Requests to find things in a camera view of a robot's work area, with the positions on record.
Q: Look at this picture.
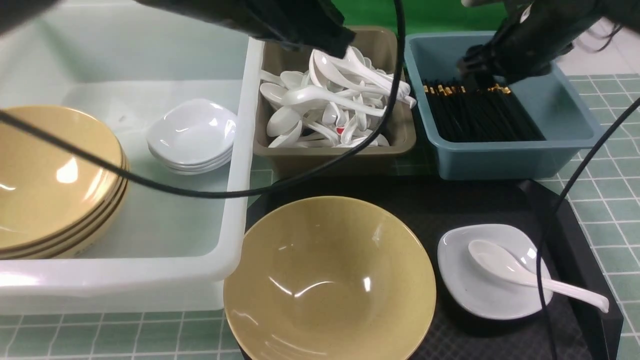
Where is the white soup spoon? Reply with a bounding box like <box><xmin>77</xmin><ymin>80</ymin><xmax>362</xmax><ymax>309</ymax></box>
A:
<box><xmin>468</xmin><ymin>239</ymin><xmax>610</xmax><ymax>313</ymax></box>

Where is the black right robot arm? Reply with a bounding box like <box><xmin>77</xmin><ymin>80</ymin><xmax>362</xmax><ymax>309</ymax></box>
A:
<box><xmin>456</xmin><ymin>0</ymin><xmax>639</xmax><ymax>92</ymax></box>

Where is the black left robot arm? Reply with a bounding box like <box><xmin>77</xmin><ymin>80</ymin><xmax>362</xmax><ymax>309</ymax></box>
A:
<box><xmin>140</xmin><ymin>0</ymin><xmax>355</xmax><ymax>58</ymax></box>

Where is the brown plastic spoon bin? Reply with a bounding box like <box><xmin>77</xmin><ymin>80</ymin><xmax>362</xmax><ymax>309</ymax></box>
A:
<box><xmin>253</xmin><ymin>26</ymin><xmax>417</xmax><ymax>179</ymax></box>

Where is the pile of white soup spoons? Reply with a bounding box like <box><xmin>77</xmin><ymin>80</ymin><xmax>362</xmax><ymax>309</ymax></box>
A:
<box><xmin>259</xmin><ymin>46</ymin><xmax>394</xmax><ymax>148</ymax></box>

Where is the black plastic serving tray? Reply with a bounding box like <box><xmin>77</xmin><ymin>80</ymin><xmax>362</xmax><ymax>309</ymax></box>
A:
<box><xmin>246</xmin><ymin>176</ymin><xmax>623</xmax><ymax>360</ymax></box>

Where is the stacked white dish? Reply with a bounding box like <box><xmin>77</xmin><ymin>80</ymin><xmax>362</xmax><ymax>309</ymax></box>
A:
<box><xmin>160</xmin><ymin>152</ymin><xmax>233</xmax><ymax>176</ymax></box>
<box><xmin>147</xmin><ymin>146</ymin><xmax>233</xmax><ymax>166</ymax></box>
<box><xmin>146</xmin><ymin>98</ymin><xmax>238</xmax><ymax>165</ymax></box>

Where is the top stacked white dish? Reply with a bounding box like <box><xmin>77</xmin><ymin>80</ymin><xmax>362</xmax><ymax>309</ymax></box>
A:
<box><xmin>146</xmin><ymin>98</ymin><xmax>238</xmax><ymax>165</ymax></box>

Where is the black chopsticks bundle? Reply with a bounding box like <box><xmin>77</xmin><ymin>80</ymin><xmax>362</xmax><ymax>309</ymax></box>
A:
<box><xmin>422</xmin><ymin>79</ymin><xmax>546</xmax><ymax>143</ymax></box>

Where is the large translucent white plastic bin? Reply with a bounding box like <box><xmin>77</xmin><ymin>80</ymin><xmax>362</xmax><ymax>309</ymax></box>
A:
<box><xmin>0</xmin><ymin>0</ymin><xmax>265</xmax><ymax>315</ymax></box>

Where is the white dish on tray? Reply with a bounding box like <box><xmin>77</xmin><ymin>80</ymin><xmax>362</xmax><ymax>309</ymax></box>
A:
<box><xmin>437</xmin><ymin>223</ymin><xmax>541</xmax><ymax>321</ymax></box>

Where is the blue plastic chopstick bin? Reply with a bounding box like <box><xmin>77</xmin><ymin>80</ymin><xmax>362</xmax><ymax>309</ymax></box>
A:
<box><xmin>404</xmin><ymin>31</ymin><xmax>604</xmax><ymax>181</ymax></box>

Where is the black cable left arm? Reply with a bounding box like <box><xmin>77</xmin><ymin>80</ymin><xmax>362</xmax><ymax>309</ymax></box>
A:
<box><xmin>0</xmin><ymin>0</ymin><xmax>406</xmax><ymax>200</ymax></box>

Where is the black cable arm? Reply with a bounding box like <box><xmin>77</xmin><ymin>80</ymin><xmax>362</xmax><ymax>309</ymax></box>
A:
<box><xmin>535</xmin><ymin>97</ymin><xmax>640</xmax><ymax>360</ymax></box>
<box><xmin>0</xmin><ymin>0</ymin><xmax>406</xmax><ymax>200</ymax></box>

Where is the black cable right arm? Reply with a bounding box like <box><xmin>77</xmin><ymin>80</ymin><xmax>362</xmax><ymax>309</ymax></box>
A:
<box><xmin>535</xmin><ymin>97</ymin><xmax>640</xmax><ymax>360</ymax></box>

